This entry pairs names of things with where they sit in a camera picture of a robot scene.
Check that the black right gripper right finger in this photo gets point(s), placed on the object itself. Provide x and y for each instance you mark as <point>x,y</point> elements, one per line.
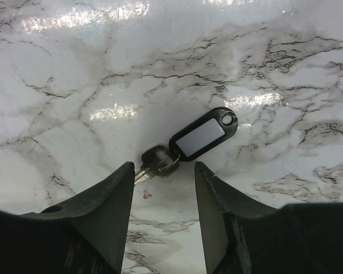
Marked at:
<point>242,235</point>

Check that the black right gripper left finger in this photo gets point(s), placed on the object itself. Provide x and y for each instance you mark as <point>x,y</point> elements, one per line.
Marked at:
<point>84,234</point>

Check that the black key tag with key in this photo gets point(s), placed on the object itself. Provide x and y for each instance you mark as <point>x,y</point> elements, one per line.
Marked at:
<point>196,139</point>

